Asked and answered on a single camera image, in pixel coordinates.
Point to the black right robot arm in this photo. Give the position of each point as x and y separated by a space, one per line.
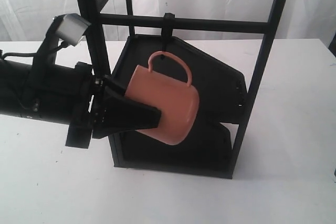
61 95

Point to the black upper rack tray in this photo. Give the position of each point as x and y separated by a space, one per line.
222 89

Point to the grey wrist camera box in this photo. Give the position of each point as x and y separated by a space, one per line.
72 28

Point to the black metal rack frame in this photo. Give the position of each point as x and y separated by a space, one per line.
113 22

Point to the terracotta orange mug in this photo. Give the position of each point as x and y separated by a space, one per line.
178 101

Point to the black rack tray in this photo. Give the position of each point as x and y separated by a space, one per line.
207 146
222 89

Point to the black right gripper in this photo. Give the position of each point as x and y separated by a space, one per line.
98 113

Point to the black lower rack tray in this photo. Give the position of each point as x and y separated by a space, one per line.
207 146

